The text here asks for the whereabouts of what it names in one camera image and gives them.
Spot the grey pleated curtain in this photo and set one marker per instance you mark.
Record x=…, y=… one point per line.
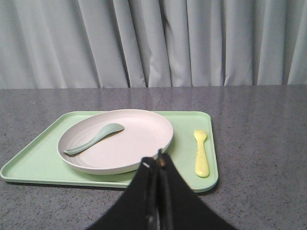
x=151, y=43

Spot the yellow plastic fork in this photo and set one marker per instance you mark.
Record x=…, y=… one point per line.
x=201, y=162

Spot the light green tray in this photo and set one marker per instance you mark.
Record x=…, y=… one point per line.
x=40, y=163

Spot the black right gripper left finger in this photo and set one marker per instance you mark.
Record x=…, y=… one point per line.
x=136, y=209

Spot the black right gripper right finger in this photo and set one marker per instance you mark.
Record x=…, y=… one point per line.
x=179, y=207

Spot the cream round plate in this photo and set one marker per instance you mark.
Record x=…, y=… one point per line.
x=144, y=134

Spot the pale green spoon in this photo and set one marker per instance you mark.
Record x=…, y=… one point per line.
x=102, y=133

